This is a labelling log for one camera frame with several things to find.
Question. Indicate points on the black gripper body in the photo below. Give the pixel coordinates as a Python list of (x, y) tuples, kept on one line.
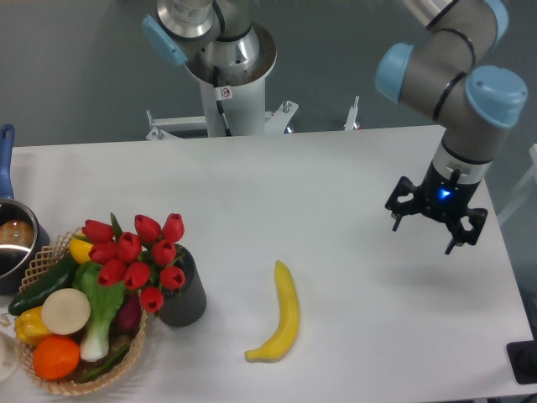
[(445, 200)]

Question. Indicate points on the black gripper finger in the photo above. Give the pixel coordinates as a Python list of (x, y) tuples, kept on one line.
[(405, 200), (465, 226)]

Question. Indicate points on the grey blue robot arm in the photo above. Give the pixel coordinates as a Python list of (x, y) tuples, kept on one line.
[(477, 105)]

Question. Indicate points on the dark grey ribbed vase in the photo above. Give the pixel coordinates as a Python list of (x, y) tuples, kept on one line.
[(183, 308)]

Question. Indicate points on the black device at table edge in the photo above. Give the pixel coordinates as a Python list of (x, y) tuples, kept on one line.
[(522, 358)]

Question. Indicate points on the yellow banana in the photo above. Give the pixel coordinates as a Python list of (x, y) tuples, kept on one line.
[(283, 338)]

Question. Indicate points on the red tulip bouquet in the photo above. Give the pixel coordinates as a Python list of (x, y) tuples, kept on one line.
[(148, 260)]

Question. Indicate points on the purple sweet potato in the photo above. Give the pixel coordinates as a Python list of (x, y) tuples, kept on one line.
[(129, 315)]

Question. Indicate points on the green bok choy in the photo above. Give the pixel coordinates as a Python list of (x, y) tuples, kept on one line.
[(104, 301)]

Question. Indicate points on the green cucumber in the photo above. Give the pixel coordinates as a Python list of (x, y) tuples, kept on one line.
[(60, 276)]

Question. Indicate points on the woven wicker basket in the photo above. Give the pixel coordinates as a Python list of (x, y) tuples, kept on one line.
[(45, 259)]

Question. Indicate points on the white round radish slice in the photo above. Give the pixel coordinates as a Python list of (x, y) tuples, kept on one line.
[(66, 311)]

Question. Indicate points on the green chili pepper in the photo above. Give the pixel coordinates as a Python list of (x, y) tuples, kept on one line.
[(114, 359)]

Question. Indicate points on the orange fruit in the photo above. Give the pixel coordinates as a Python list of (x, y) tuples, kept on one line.
[(56, 357)]

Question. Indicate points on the yellow bell pepper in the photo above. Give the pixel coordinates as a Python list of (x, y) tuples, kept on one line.
[(30, 328)]

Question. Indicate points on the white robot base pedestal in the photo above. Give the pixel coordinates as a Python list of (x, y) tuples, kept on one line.
[(230, 56)]

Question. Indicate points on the dark pot with blue handle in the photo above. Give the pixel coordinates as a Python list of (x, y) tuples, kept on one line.
[(22, 236)]

